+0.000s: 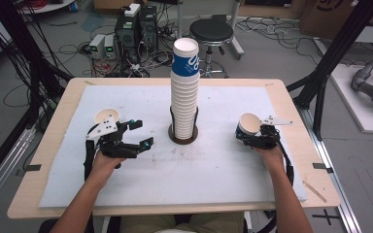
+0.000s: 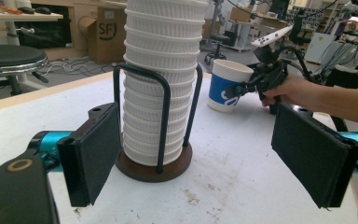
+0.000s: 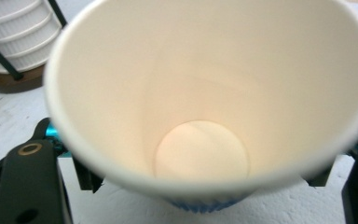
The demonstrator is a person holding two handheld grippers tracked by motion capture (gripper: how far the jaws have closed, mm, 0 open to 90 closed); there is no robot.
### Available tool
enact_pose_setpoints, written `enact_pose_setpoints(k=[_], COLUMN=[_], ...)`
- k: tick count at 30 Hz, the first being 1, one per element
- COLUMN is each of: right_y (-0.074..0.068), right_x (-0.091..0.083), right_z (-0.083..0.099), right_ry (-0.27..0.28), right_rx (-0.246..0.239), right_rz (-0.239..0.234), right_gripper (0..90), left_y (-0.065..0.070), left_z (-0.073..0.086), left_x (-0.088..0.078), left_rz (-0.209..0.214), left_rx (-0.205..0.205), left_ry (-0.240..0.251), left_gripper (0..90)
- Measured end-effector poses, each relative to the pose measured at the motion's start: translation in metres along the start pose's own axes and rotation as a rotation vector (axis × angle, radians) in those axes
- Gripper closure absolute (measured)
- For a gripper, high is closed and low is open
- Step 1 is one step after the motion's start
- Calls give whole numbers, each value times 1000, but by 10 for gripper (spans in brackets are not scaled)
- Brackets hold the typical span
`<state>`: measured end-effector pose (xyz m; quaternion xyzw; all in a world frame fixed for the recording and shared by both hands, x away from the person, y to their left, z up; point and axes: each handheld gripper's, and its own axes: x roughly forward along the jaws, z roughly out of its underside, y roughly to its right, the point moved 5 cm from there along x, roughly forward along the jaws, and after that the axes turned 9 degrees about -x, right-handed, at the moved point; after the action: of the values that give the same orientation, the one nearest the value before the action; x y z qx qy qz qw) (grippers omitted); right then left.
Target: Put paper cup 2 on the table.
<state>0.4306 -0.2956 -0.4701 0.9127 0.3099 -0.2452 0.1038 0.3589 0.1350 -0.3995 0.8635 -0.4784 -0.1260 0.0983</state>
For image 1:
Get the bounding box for person's left hand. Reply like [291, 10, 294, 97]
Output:
[91, 150, 128, 183]

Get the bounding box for person's right hand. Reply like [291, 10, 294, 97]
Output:
[255, 145, 288, 179]

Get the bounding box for wooden table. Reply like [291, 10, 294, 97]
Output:
[7, 77, 342, 220]

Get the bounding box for black round stool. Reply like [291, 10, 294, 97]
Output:
[188, 17, 235, 79]

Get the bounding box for white table mat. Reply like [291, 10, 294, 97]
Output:
[38, 84, 308, 209]

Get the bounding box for white floor platform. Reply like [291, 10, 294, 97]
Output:
[329, 63, 373, 136]

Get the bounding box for black frame with cable bundle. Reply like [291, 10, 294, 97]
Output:
[0, 0, 75, 192]

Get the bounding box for stack of white paper cups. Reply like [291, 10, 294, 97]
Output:
[169, 37, 201, 141]

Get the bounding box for black cup holder stand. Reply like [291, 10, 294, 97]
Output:
[167, 106, 199, 146]

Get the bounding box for white box on computer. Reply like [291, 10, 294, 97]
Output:
[123, 3, 142, 18]

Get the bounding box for blue and white paper cup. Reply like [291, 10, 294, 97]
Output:
[92, 108, 120, 126]
[234, 112, 262, 142]

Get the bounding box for black metal frame post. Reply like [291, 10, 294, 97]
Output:
[286, 0, 373, 141]

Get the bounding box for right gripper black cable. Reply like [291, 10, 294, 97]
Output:
[258, 141, 295, 233]

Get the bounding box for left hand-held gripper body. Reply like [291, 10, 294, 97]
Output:
[85, 113, 143, 160]

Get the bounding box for thin wooden stick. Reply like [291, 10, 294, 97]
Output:
[302, 180, 327, 204]

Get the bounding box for person's olive trousers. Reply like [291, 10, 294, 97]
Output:
[119, 212, 246, 233]

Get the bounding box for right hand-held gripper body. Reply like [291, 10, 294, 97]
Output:
[242, 115, 294, 150]

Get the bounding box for cardboard box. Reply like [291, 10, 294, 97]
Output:
[298, 0, 359, 41]

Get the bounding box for grey power supply box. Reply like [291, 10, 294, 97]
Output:
[103, 34, 118, 60]
[88, 34, 107, 60]

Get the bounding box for black tape strip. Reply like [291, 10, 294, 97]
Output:
[23, 163, 43, 173]
[312, 162, 335, 175]

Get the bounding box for aluminium floor rail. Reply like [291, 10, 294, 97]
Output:
[0, 125, 37, 216]
[298, 106, 364, 233]

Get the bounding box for black computer tower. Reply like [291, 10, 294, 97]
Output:
[114, 14, 142, 65]
[139, 5, 159, 53]

